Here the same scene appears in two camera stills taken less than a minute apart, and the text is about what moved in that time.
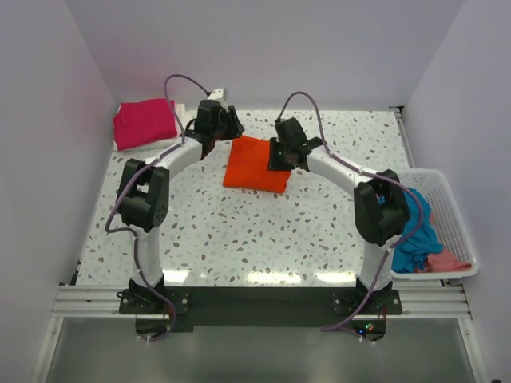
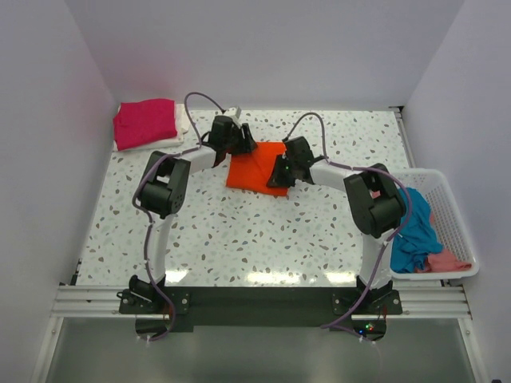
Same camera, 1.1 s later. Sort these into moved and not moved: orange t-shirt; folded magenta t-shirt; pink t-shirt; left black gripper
Moved: left black gripper
Not moved: pink t-shirt; folded magenta t-shirt; orange t-shirt
